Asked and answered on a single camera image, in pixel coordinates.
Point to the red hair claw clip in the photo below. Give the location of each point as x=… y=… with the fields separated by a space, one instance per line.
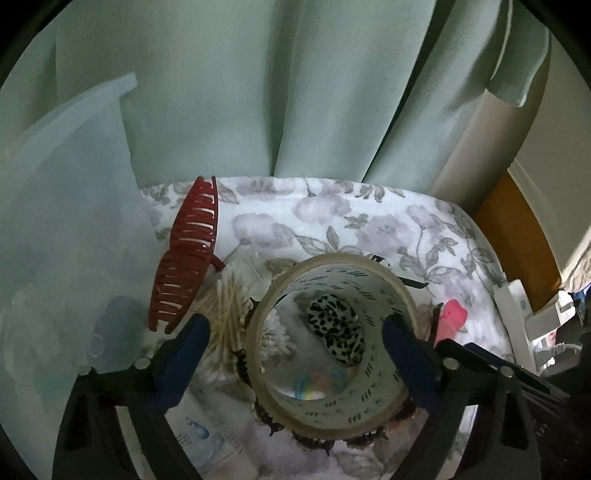
x=190 y=254

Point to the floral white blanket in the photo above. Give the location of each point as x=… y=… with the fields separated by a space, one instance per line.
x=420 y=237

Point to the clear plastic storage bin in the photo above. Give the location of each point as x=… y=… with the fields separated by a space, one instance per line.
x=78 y=257

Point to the black hair pin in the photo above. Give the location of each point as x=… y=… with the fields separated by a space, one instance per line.
x=408 y=282

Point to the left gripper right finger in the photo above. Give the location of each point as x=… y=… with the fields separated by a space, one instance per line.
x=445 y=380

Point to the white charger adapter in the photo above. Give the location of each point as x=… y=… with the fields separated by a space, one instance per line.
x=553 y=315

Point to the small blue white box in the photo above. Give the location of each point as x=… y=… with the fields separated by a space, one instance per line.
x=209 y=444

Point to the orange wooden bed frame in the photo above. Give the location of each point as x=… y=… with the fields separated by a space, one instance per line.
x=511 y=227

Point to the white bed headboard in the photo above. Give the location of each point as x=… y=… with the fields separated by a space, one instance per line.
x=544 y=147

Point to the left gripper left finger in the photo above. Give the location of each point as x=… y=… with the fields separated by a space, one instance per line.
x=90 y=443

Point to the cotton swab bundle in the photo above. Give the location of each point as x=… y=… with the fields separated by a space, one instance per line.
x=228 y=303

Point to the pink plastic clip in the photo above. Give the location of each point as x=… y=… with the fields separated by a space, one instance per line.
x=451 y=321

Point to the brown packing tape roll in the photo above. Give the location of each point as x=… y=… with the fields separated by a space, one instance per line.
x=295 y=379

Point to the green curtain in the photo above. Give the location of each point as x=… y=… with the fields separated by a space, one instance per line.
x=375 y=91

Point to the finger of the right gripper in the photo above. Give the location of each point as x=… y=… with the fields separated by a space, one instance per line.
x=536 y=390

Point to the white power strip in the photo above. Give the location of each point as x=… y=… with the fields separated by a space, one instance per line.
x=514 y=307

